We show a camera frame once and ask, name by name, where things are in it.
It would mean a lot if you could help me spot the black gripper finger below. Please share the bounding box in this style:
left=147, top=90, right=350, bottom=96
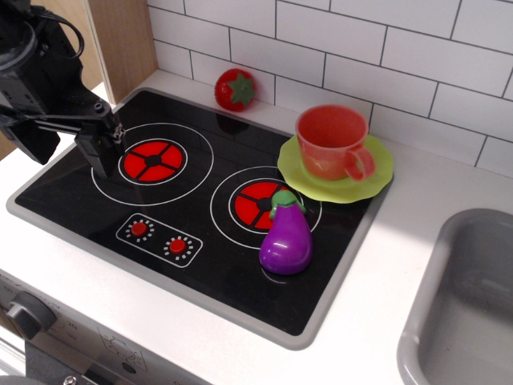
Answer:
left=75, top=128, right=124, bottom=179
left=1, top=118, right=60, bottom=164

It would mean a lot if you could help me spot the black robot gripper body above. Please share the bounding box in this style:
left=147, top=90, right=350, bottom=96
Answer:
left=1, top=15, right=123, bottom=140

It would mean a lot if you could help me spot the red plastic toy cup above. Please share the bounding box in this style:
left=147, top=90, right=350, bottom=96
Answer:
left=296, top=104, right=376, bottom=181

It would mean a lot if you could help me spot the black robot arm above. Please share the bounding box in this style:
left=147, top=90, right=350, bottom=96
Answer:
left=1, top=1, right=124, bottom=178

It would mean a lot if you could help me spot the green plastic toy plate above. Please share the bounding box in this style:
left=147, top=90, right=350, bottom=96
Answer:
left=277, top=136, right=394, bottom=204

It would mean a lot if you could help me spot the wooden side panel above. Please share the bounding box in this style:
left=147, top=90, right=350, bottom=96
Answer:
left=35, top=1, right=157, bottom=103

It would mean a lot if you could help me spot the black toy stove top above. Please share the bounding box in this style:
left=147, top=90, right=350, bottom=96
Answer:
left=7, top=88, right=388, bottom=350

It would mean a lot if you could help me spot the red toy tomato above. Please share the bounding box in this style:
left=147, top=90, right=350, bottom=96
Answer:
left=214, top=68, right=256, bottom=111

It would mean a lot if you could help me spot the grey oven knob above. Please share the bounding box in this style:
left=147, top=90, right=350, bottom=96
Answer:
left=6, top=292, right=57, bottom=340

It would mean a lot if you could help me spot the purple toy eggplant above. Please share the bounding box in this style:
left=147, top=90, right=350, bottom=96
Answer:
left=259, top=190, right=313, bottom=275

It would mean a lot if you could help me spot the grey oven front panel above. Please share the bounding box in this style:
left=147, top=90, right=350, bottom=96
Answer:
left=1, top=272, right=206, bottom=384

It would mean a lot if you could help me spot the grey toy sink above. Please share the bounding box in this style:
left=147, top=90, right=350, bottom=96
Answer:
left=397, top=209, right=512, bottom=384

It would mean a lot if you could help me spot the black cable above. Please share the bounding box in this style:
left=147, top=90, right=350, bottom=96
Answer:
left=27, top=6, right=86, bottom=61

